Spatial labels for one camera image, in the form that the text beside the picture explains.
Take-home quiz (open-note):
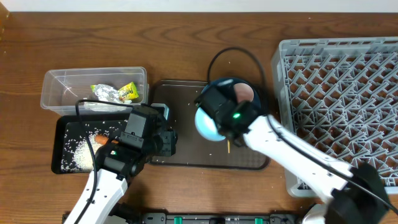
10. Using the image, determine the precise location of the light blue bowl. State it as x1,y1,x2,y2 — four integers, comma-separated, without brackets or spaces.
195,108,225,142

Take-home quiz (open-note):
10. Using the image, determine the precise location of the orange carrot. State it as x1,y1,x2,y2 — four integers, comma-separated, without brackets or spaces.
94,134,119,145

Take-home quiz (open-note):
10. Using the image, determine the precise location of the foil snack wrapper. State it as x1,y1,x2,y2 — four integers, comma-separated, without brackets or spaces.
90,82,139,103

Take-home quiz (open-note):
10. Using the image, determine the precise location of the white tissue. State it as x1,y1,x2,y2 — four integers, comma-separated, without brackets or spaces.
83,95,132,112

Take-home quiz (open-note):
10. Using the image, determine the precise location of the white rice pile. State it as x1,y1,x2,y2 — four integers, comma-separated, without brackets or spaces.
60,121,125,172

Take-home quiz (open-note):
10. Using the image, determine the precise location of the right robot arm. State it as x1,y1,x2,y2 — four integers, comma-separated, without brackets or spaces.
195,85,397,223

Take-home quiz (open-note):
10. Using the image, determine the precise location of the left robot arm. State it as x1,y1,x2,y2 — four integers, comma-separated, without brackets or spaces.
65,103,178,223

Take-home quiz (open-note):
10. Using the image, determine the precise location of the black waste tray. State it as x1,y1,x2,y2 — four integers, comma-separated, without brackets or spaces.
51,113,129,174

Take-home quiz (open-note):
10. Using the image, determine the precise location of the grey dishwasher rack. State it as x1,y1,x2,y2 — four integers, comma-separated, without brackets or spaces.
271,37,397,195

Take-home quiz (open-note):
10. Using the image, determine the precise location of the left wooden chopstick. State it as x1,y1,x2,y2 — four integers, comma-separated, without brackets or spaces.
227,140,231,154

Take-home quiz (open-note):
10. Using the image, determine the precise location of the white pink cup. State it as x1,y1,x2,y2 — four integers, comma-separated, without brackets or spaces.
233,83,254,103

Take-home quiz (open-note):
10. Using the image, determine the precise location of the dark blue plate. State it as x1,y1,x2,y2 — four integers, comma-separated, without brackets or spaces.
201,77,262,108

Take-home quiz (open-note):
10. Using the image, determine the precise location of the brown serving tray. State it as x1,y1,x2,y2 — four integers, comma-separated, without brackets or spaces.
150,80,271,170

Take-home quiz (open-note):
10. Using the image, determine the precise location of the clear plastic bin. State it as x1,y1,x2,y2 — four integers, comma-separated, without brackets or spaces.
40,67,149,116

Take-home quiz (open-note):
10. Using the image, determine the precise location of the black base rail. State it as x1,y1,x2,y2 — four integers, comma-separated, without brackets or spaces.
61,203,299,224

